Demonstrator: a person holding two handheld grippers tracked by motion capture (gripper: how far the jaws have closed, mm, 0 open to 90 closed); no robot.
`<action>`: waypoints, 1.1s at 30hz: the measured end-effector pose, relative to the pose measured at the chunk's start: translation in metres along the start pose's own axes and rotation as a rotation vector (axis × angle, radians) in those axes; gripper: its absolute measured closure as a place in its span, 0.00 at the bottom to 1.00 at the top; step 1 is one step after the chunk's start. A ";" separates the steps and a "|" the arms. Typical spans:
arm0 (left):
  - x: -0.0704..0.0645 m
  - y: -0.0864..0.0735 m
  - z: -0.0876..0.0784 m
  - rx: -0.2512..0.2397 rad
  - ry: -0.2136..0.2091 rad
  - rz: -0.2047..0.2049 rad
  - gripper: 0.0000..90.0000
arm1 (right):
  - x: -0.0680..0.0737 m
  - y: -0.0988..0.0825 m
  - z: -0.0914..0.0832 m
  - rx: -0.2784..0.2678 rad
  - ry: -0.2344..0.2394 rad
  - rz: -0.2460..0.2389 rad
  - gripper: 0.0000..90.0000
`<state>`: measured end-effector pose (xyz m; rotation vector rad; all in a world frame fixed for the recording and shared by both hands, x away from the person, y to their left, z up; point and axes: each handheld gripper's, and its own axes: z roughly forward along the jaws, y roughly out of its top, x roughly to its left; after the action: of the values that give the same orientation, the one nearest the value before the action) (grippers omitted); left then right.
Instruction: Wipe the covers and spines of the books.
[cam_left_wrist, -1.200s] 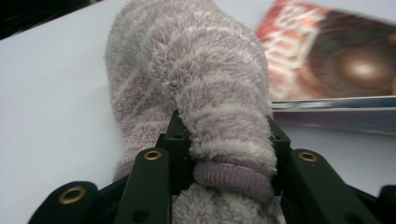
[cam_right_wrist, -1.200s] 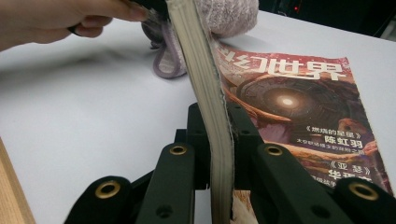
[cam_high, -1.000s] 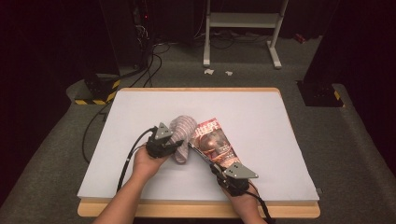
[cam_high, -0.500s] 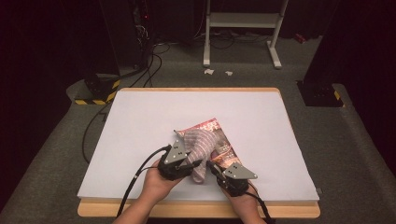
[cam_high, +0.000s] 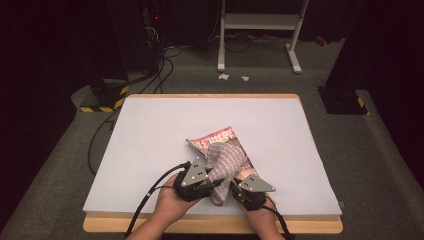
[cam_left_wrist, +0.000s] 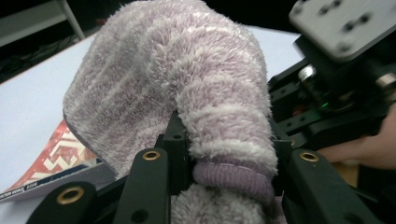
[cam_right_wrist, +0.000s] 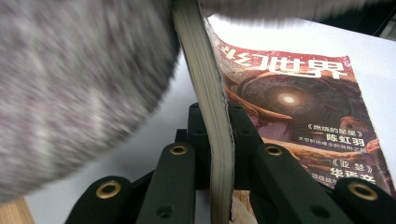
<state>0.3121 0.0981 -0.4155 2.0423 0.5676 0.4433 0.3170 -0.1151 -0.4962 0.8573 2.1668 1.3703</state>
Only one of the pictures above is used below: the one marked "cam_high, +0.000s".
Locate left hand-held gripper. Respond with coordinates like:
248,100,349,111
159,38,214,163
172,156,218,203

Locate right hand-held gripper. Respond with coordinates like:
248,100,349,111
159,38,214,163
231,172,277,212

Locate magazine with colourful cover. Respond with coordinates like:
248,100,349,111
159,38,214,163
185,125,262,188

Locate person's right hand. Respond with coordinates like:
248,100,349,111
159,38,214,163
236,195,278,235

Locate person's left hand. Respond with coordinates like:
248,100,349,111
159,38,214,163
153,172,202,228

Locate wooden table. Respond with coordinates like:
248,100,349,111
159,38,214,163
82,93,344,235

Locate black striped stand base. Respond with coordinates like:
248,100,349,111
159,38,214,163
79,78,130,113
317,85,370,116

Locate dark equipment rack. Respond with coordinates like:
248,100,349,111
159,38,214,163
141,0,166,75

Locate white metal stand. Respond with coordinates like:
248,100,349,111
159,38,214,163
216,0,311,75

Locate right hand-held gripper black cable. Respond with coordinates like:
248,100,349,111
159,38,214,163
264,196,296,240

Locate hand-held gripper black cable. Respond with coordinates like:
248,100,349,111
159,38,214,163
264,196,296,240
124,161,192,238

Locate left hand-held gripper black cable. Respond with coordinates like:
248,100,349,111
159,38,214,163
124,161,192,238

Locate black floor cable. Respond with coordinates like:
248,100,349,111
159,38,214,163
87,111,118,177

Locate bundle of black floor cables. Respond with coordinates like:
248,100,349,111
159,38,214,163
137,45,184,95

